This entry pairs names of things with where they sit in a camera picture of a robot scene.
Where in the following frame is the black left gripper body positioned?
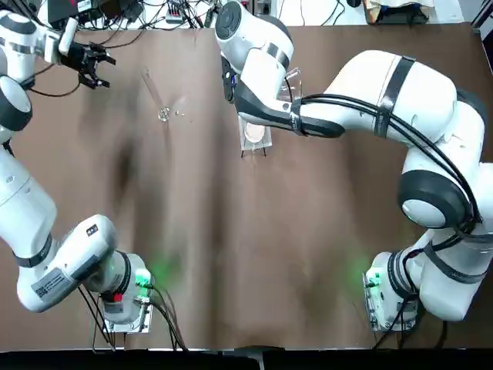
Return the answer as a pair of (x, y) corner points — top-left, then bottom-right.
(58, 41), (93, 72)

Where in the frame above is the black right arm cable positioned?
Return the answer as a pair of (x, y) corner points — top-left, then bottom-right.
(300, 93), (485, 234)

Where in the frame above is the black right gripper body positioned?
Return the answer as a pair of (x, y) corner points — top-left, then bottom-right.
(221, 57), (239, 104)

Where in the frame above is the black router with red logo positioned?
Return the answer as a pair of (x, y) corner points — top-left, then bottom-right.
(48, 0), (96, 24)

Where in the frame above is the black tripod with wire gauze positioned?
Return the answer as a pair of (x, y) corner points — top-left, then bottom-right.
(239, 115), (274, 160)

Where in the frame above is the brown and black bag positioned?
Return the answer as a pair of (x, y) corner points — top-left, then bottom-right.
(364, 0), (431, 26)

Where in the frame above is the aluminium profile post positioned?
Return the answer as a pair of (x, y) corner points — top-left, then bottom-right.
(470, 0), (493, 32)

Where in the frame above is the tall glass graduated cylinder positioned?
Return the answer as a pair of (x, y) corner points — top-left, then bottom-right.
(139, 66), (173, 123)

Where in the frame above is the black left base cable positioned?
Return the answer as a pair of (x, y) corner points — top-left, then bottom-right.
(152, 283), (189, 352)

